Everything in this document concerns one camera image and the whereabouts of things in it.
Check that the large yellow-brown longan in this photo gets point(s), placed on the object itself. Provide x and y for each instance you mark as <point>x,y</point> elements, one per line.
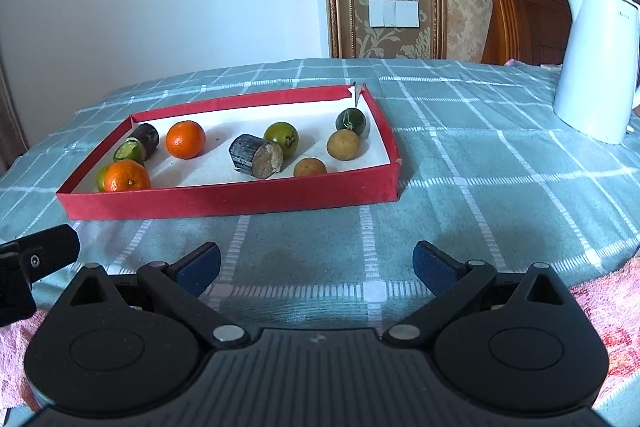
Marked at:
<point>343,145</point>

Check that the large green tomato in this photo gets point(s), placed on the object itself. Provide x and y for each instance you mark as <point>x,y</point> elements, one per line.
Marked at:
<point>281,138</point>

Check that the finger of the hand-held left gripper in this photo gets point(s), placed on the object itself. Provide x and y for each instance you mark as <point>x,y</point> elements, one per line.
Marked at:
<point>45,249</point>

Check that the red shallow cardboard box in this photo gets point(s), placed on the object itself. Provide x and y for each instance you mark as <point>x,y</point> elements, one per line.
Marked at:
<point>217,163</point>

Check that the dark sugarcane piece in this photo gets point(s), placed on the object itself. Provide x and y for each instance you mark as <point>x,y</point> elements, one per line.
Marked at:
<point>147,136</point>

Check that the white electric kettle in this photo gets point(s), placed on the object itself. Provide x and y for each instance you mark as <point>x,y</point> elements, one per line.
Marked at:
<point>595,67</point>

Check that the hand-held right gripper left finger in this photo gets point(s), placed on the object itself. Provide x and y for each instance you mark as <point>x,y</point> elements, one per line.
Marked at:
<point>200,264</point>

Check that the small brown longan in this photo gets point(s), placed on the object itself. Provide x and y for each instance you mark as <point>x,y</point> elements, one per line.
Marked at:
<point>309,168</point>

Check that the orange mandarin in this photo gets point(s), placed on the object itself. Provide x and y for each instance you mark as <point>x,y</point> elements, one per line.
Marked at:
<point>127,177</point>
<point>185,139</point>

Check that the patterned brown curtain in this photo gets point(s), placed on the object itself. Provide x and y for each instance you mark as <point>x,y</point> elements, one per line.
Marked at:
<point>7,122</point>

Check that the small dark green cucumber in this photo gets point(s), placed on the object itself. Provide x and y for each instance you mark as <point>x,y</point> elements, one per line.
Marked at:
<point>352,121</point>

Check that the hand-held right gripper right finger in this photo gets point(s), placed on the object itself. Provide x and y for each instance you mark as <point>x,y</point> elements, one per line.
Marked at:
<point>432,264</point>

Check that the wooden headboard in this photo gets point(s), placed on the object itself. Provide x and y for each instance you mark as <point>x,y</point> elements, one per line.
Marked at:
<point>530,22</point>

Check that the cut cucumber piece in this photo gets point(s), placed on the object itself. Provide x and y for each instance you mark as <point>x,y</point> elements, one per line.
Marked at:
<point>129,152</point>

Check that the pale pink cloth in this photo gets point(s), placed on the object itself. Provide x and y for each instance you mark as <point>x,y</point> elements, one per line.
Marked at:
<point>512,63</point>

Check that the small green tomato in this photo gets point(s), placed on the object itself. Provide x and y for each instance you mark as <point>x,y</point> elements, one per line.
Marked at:
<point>101,179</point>

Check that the pink towel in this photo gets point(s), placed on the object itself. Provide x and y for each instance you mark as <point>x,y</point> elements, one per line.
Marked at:
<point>615,307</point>

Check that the white wall switch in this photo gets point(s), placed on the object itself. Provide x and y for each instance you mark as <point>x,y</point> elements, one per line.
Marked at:
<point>394,12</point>

